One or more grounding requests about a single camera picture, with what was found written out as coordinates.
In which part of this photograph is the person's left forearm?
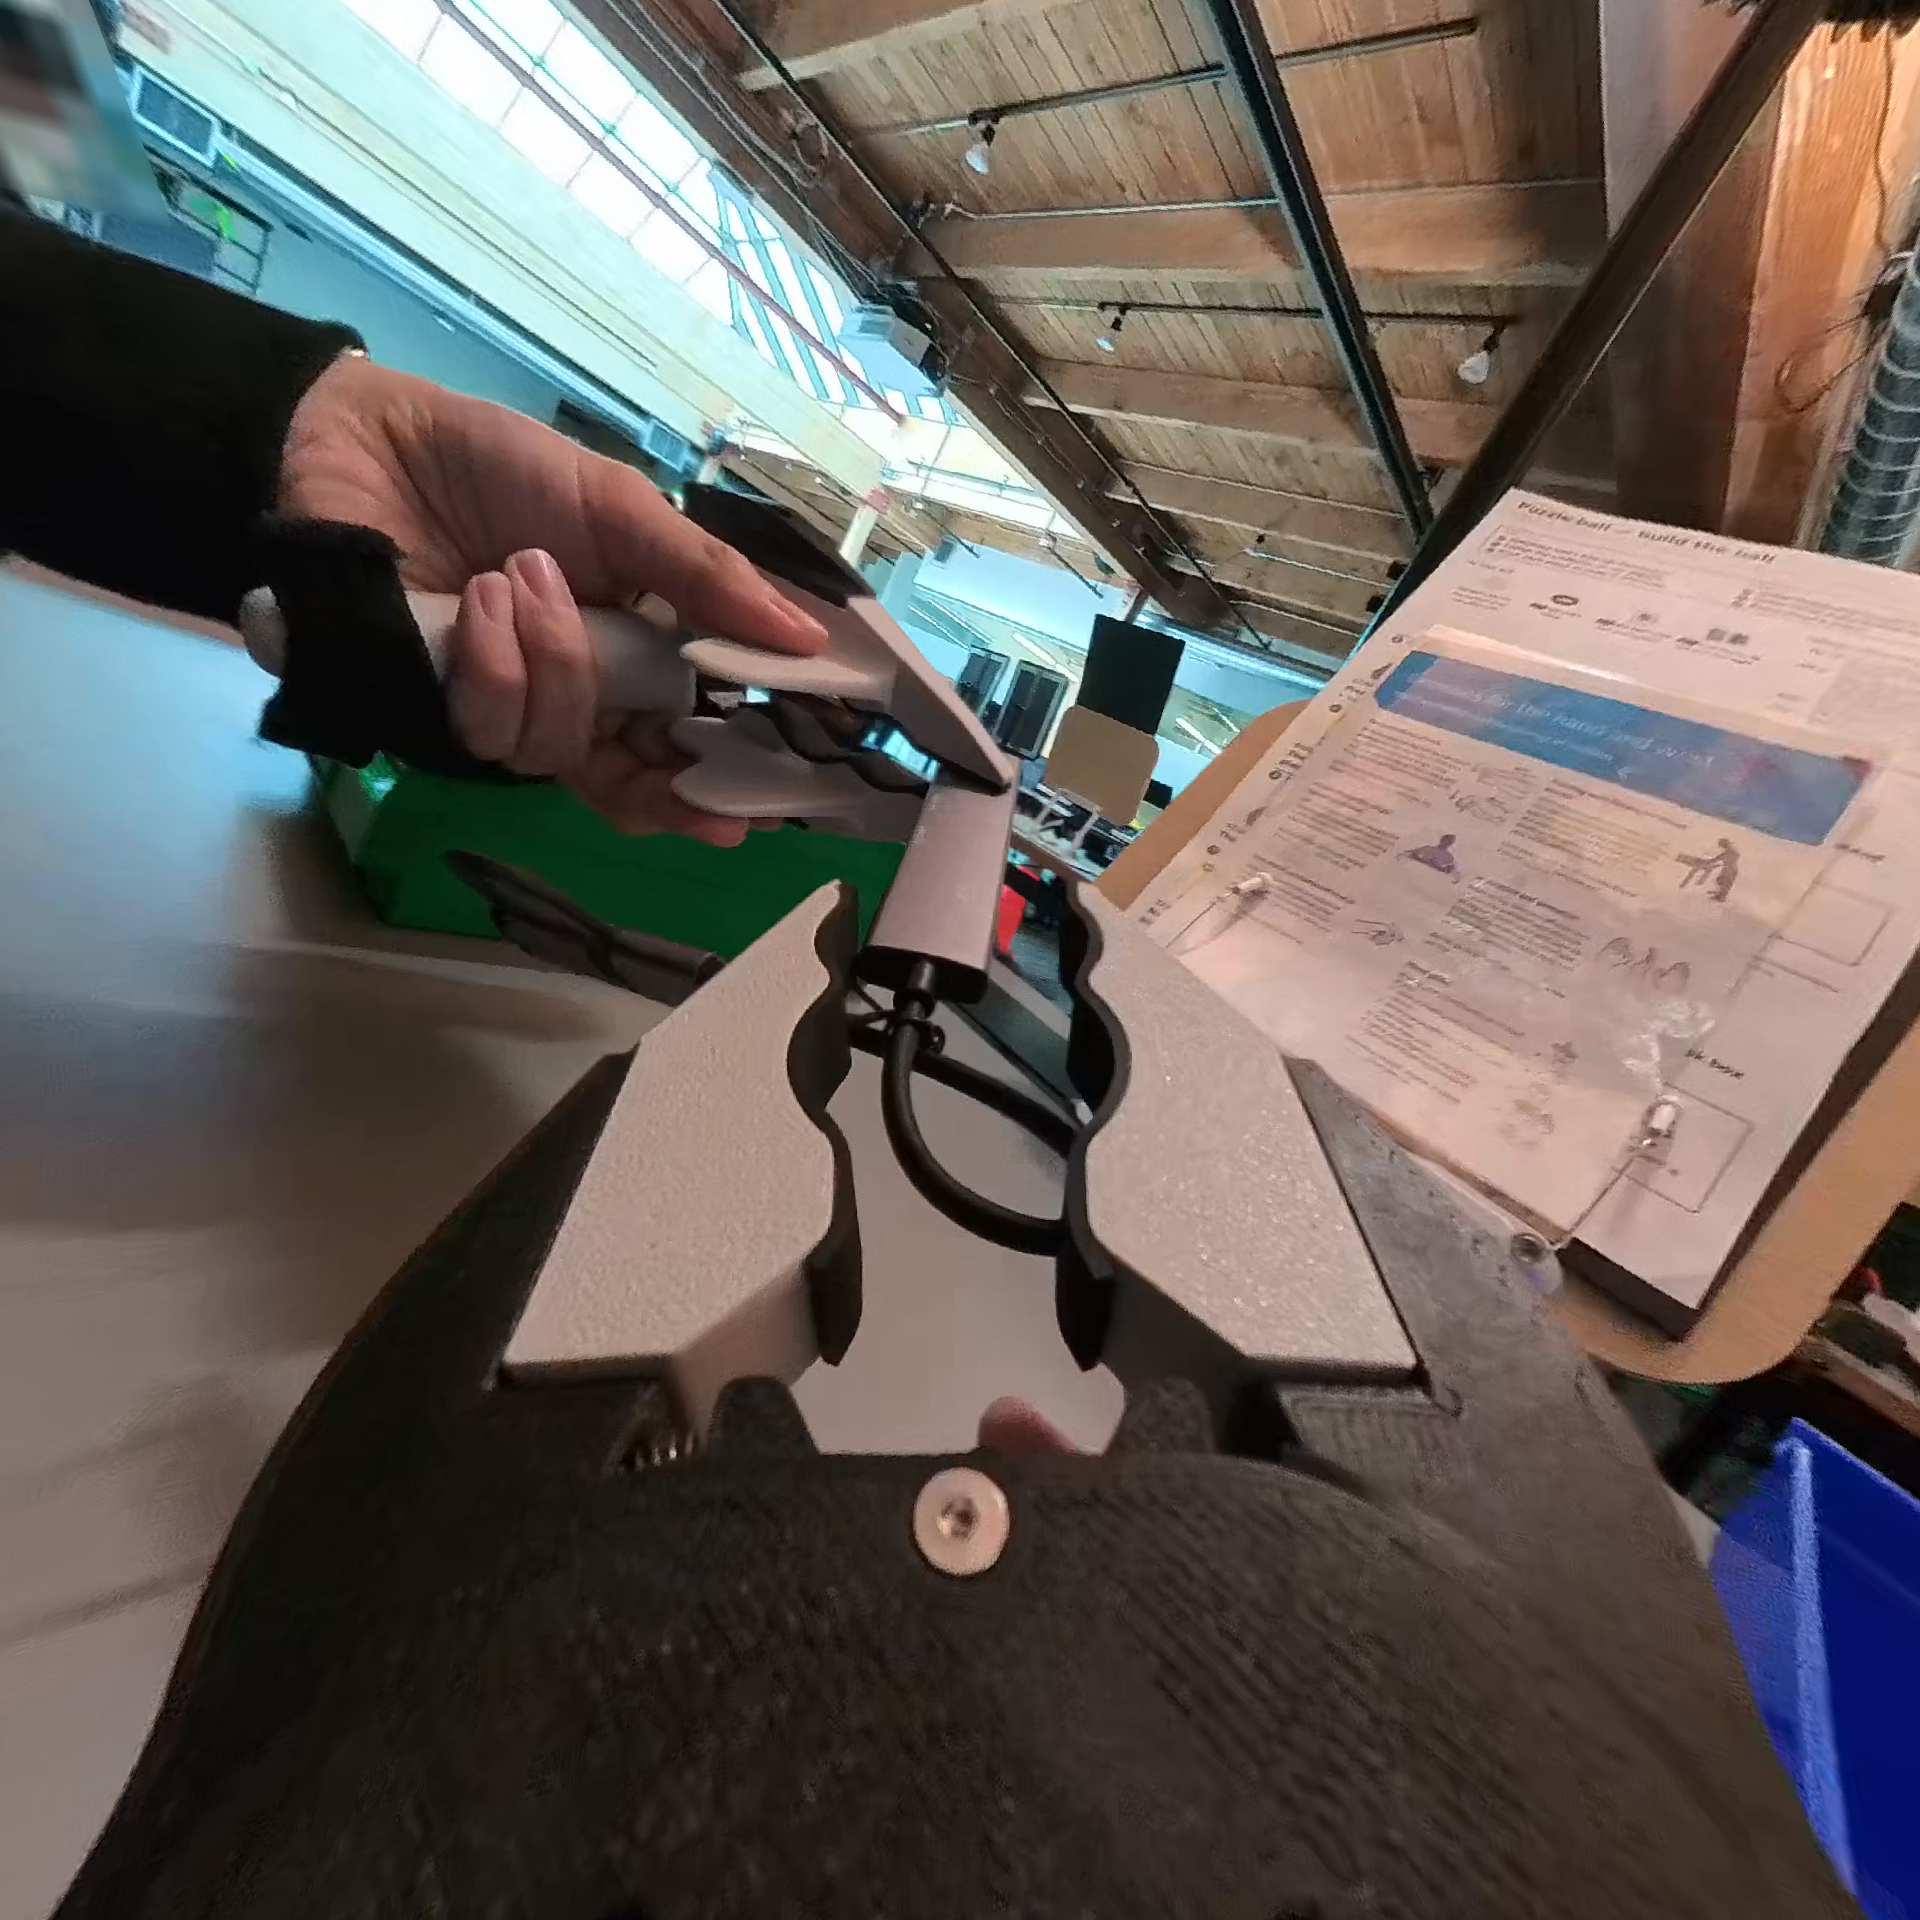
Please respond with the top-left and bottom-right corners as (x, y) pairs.
(0, 211), (368, 579)

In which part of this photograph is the green plastic bin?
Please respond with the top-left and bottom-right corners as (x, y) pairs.
(307, 747), (922, 969)

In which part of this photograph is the black hub cable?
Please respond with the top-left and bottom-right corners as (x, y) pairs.
(848, 961), (1087, 1250)

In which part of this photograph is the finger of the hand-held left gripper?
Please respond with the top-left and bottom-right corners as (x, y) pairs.
(668, 719), (935, 846)
(679, 594), (1024, 793)

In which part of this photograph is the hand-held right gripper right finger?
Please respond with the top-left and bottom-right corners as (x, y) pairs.
(1057, 884), (1420, 1391)

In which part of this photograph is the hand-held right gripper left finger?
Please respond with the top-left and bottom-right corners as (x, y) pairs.
(504, 882), (864, 1404)

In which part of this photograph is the white ceiling unit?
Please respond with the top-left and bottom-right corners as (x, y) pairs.
(836, 305), (952, 390)

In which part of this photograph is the silver flexible duct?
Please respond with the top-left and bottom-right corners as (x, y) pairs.
(1817, 225), (1920, 569)

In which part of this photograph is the white instruction sheet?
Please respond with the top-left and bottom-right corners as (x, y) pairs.
(1140, 488), (1920, 1338)

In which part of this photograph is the black standing panel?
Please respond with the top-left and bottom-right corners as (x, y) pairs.
(1079, 612), (1186, 724)

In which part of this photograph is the tan board panel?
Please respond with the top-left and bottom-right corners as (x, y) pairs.
(1043, 703), (1162, 819)

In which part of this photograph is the blue plastic bin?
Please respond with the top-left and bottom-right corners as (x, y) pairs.
(1710, 1417), (1920, 1920)

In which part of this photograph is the person's left hand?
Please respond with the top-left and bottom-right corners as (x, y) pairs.
(276, 356), (830, 846)

